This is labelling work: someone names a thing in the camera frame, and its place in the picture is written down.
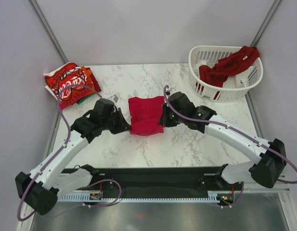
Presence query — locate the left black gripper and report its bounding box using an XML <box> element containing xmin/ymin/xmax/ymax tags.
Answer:
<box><xmin>101</xmin><ymin>108</ymin><xmax>132</xmax><ymax>135</ymax></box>

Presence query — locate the bright red t-shirt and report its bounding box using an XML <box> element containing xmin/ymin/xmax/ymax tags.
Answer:
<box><xmin>128</xmin><ymin>96</ymin><xmax>164</xmax><ymax>136</ymax></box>

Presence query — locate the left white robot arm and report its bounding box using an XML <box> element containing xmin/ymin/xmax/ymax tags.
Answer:
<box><xmin>15</xmin><ymin>104</ymin><xmax>131</xmax><ymax>221</ymax></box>

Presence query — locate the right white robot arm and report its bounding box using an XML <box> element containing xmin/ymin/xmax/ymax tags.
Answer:
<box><xmin>159</xmin><ymin>103</ymin><xmax>286</xmax><ymax>190</ymax></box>

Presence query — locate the dark red folded t-shirt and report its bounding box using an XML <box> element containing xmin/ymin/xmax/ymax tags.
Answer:
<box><xmin>92</xmin><ymin>78</ymin><xmax>101</xmax><ymax>92</ymax></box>

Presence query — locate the green folded t-shirt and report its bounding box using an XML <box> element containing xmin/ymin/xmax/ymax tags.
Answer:
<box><xmin>76</xmin><ymin>95</ymin><xmax>91</xmax><ymax>104</ymax></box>

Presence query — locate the orange folded t-shirt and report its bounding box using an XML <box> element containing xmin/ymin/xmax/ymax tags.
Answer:
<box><xmin>81</xmin><ymin>66</ymin><xmax>95</xmax><ymax>94</ymax></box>

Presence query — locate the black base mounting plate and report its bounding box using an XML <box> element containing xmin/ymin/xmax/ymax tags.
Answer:
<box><xmin>64</xmin><ymin>165</ymin><xmax>245</xmax><ymax>199</ymax></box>

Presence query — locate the white plastic laundry basket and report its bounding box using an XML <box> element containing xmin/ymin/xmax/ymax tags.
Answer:
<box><xmin>188</xmin><ymin>45</ymin><xmax>263</xmax><ymax>102</ymax></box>

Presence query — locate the red coca-cola print t-shirt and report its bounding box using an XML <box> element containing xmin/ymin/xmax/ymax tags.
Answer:
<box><xmin>44</xmin><ymin>62</ymin><xmax>90</xmax><ymax>110</ymax></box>

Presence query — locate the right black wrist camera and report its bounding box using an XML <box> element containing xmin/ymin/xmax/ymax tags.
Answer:
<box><xmin>168</xmin><ymin>91</ymin><xmax>196</xmax><ymax>117</ymax></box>

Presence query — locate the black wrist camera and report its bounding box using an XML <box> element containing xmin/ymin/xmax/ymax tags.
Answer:
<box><xmin>91</xmin><ymin>98</ymin><xmax>114</xmax><ymax>119</ymax></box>
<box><xmin>168</xmin><ymin>91</ymin><xmax>196</xmax><ymax>117</ymax></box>

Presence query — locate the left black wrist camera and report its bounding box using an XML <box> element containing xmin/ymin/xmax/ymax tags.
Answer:
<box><xmin>91</xmin><ymin>98</ymin><xmax>114</xmax><ymax>119</ymax></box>

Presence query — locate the light blue cable duct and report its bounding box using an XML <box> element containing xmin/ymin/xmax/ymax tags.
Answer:
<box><xmin>58</xmin><ymin>191</ymin><xmax>235</xmax><ymax>204</ymax></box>

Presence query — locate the aluminium extrusion rail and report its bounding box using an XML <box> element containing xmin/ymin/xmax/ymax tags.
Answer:
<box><xmin>244</xmin><ymin>181</ymin><xmax>290</xmax><ymax>193</ymax></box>

